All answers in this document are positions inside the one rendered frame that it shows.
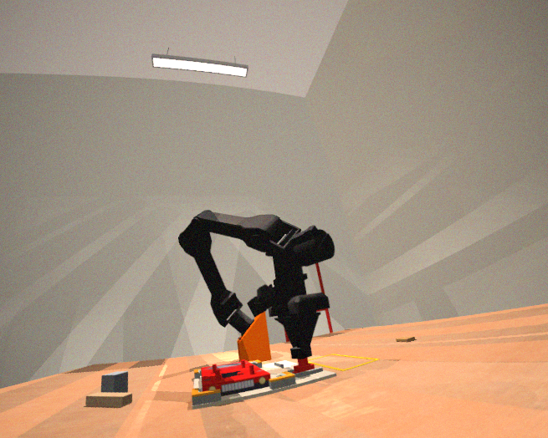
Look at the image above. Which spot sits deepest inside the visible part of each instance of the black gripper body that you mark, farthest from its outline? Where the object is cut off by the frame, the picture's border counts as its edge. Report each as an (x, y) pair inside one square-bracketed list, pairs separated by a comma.
[(300, 303)]

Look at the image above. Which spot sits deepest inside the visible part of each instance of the black tyre with white wheel rim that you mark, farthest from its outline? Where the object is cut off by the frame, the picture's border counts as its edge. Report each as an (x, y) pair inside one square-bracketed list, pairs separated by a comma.
[(296, 353)]

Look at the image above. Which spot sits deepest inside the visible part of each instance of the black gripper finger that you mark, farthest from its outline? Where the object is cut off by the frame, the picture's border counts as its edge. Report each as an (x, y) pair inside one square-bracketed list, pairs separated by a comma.
[(304, 326), (289, 328)]

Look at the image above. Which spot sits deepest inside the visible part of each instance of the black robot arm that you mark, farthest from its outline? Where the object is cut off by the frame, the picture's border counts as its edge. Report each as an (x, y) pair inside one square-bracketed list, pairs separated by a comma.
[(262, 233)]

